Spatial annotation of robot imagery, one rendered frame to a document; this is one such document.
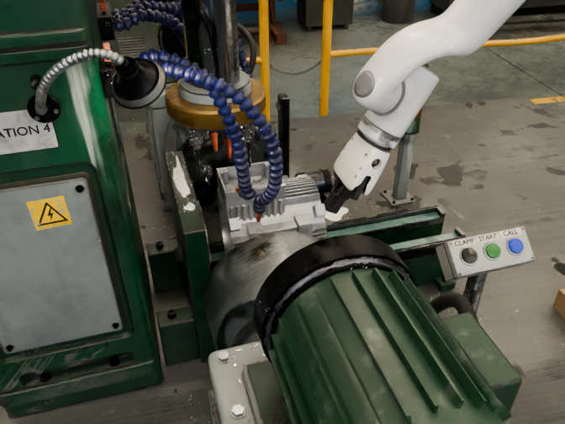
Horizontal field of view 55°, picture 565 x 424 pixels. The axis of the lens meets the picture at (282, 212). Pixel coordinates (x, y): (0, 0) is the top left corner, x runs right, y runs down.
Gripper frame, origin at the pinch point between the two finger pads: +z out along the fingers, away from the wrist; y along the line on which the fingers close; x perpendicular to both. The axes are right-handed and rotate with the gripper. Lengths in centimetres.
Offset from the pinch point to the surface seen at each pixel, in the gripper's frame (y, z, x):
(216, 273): -17.7, 11.5, 25.4
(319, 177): 17.8, 2.7, -5.5
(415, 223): 9.0, 1.9, -31.2
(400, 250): -0.8, 5.5, -22.5
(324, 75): 229, 15, -106
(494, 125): 70, -22, -95
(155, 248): 17.1, 33.0, 23.7
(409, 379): -62, -14, 29
